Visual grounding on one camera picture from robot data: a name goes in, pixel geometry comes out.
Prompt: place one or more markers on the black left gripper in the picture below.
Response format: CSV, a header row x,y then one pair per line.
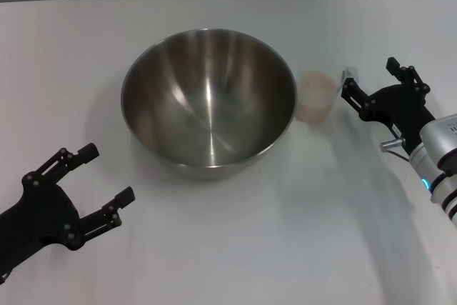
x,y
43,212

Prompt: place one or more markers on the stainless steel mixing bowl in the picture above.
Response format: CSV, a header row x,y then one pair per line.
x,y
210,105

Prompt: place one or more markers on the white rice grains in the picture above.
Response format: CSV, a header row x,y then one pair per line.
x,y
316,85

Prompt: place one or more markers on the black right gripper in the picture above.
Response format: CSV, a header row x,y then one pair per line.
x,y
400,108

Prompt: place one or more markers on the clear plastic measuring cup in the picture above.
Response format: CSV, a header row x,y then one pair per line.
x,y
316,112

